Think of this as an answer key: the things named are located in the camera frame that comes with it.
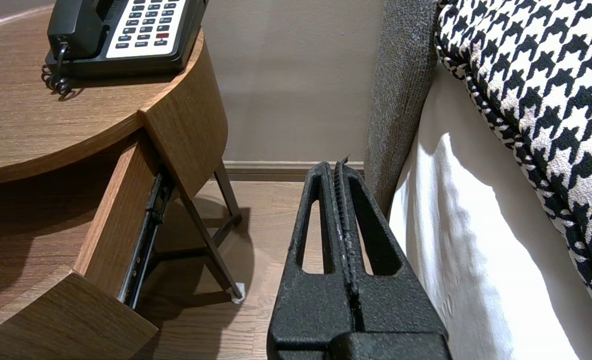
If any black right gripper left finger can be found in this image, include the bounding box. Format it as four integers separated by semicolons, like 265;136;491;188
267;161;354;360

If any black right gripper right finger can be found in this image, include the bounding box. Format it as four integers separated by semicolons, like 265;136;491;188
335;156;449;338

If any curved wooden table drawer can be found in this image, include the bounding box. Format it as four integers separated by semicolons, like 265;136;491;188
0;135;176;360

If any white bed sheet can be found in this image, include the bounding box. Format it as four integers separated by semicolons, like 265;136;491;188
388;62;592;360

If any grey fabric headboard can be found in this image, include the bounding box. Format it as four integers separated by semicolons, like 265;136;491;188
363;0;439;217

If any black white houndstooth pillow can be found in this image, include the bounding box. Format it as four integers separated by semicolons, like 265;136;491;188
435;0;592;339

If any round wooden side table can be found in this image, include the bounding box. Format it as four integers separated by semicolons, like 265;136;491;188
0;5;245;305

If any black and white desk phone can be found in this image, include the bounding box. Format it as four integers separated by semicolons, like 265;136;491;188
46;0;209;77

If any black telephone handset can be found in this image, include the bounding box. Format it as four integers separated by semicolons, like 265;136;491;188
47;0;109;61

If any wall skirting board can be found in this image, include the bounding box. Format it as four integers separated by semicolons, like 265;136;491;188
222;160;365;182

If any black coiled telephone cord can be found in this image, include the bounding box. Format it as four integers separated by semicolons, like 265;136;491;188
42;42;74;99

